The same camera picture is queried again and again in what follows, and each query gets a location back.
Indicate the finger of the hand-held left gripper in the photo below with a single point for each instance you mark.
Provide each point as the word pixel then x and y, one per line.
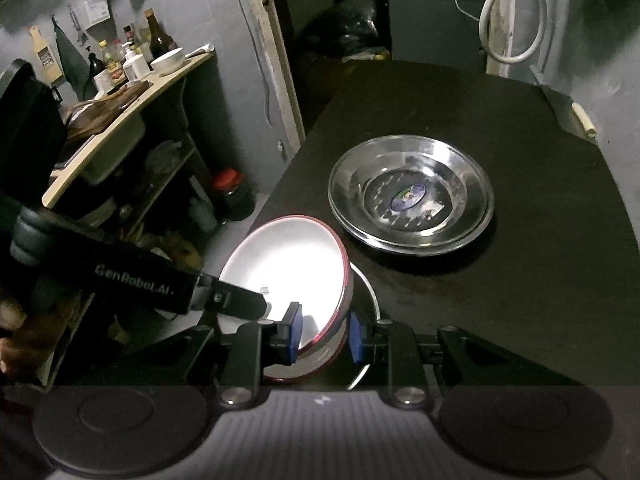
pixel 235 299

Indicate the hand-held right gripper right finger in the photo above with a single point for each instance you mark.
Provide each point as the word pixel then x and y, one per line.
pixel 356 337

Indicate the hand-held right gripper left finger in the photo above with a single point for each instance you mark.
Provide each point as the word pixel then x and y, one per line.
pixel 294 332

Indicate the stainless steel bowl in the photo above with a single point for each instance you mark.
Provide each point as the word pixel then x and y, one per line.
pixel 365 295

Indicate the white bowl with red rim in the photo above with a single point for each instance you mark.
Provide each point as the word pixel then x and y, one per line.
pixel 285 270

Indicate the stainless steel plate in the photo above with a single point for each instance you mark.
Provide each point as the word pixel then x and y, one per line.
pixel 415 250
pixel 410 170

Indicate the person's left hand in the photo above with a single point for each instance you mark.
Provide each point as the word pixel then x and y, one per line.
pixel 11 322

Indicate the red lid jar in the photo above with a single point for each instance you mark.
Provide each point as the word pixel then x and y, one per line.
pixel 232 200

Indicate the clear plastic bag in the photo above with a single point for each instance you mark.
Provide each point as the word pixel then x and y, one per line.
pixel 165 160

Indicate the white sink basin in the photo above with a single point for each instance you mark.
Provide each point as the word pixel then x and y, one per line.
pixel 117 150

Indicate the dark wooden cutting board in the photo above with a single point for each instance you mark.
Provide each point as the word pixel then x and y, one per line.
pixel 107 107

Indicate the light wooden counter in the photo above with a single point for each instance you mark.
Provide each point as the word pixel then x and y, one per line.
pixel 150 92

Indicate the red label sauce bottle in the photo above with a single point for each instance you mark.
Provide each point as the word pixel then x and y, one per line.
pixel 116 72

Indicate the dark pump bottle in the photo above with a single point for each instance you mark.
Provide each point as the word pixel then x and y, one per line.
pixel 95 72

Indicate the white pump bottle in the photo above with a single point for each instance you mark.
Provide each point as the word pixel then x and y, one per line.
pixel 135 67

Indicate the white ceramic bowl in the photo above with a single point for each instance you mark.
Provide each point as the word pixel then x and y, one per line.
pixel 167 62

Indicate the dark green cloth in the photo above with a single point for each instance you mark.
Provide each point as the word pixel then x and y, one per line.
pixel 70 62

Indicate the wooden door jamb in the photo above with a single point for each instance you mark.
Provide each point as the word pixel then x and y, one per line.
pixel 282 75
pixel 497 25

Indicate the hanging wooden grater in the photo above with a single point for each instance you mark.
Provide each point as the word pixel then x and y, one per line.
pixel 45 57

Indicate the white spoon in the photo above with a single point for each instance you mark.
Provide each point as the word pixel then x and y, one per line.
pixel 200 51

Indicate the tall dark glass bottle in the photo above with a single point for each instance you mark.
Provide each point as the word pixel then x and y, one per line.
pixel 161 40

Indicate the small dark sauce bottle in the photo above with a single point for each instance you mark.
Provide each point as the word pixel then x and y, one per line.
pixel 131 37

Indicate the hanging metal utensil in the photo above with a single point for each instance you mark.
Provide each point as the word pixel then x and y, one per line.
pixel 75 22

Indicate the hanging white package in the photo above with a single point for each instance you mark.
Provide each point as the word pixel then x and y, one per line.
pixel 95 10

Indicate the black plastic bag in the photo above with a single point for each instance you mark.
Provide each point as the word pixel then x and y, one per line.
pixel 345 25

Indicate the grey cabinet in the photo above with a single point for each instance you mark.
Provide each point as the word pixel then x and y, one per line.
pixel 435 30

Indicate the grey metal bracket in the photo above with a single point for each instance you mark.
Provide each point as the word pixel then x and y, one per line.
pixel 538 77

